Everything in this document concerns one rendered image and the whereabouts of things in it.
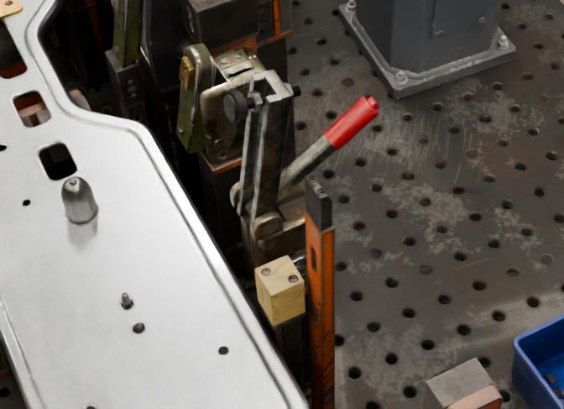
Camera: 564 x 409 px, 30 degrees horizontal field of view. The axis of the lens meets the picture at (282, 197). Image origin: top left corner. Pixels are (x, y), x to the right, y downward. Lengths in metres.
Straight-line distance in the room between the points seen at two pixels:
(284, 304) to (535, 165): 0.65
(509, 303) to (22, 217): 0.62
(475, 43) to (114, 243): 0.73
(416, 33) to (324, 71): 0.17
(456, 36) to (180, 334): 0.74
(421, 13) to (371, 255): 0.35
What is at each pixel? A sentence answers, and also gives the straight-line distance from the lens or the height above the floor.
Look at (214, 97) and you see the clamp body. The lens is 1.08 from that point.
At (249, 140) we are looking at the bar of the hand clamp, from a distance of 0.93.
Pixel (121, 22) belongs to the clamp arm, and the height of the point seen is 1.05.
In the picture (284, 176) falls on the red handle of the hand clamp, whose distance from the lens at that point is 0.97.
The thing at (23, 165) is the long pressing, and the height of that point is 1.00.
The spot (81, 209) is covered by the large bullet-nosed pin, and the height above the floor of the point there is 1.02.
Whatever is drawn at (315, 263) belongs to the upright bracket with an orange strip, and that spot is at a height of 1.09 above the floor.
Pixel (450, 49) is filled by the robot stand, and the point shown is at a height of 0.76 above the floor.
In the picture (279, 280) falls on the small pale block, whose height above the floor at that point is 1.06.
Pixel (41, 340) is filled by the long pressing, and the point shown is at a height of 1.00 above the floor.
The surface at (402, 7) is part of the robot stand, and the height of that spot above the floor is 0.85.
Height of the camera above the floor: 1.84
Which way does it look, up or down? 52 degrees down
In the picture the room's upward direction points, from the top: 4 degrees counter-clockwise
